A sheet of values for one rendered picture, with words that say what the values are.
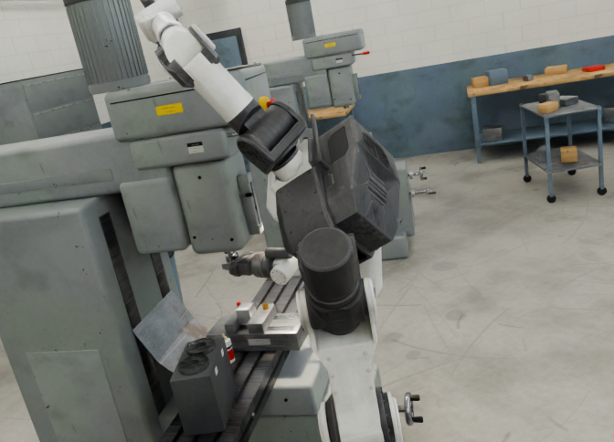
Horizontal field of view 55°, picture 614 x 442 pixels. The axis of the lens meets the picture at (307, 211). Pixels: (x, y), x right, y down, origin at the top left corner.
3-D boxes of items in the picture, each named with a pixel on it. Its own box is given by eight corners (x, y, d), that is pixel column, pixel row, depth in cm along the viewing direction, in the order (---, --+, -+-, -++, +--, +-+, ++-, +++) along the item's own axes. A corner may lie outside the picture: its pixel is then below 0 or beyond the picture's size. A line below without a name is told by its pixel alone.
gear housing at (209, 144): (254, 142, 206) (248, 113, 203) (229, 159, 183) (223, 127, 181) (167, 153, 215) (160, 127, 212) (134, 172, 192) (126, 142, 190)
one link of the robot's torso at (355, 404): (401, 457, 146) (375, 294, 128) (331, 468, 147) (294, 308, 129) (392, 414, 160) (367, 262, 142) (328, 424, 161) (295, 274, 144)
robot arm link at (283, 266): (278, 268, 207) (305, 268, 200) (262, 286, 199) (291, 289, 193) (268, 240, 202) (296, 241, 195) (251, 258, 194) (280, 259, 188)
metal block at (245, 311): (258, 316, 219) (254, 301, 217) (252, 324, 214) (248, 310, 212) (245, 317, 221) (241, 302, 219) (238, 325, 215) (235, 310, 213)
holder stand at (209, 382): (237, 386, 192) (223, 332, 186) (225, 431, 171) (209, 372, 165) (201, 392, 193) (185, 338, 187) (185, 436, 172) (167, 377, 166)
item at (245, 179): (263, 229, 205) (250, 171, 199) (260, 234, 201) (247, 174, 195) (253, 231, 206) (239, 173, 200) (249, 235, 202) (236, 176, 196)
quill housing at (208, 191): (261, 230, 214) (243, 144, 205) (243, 253, 195) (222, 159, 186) (213, 235, 219) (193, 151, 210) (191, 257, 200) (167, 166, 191)
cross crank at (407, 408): (424, 412, 219) (419, 384, 215) (422, 433, 208) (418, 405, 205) (381, 412, 223) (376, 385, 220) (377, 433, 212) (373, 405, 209)
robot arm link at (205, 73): (151, 60, 137) (220, 131, 143) (191, 20, 136) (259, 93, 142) (157, 59, 148) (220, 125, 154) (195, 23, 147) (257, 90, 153)
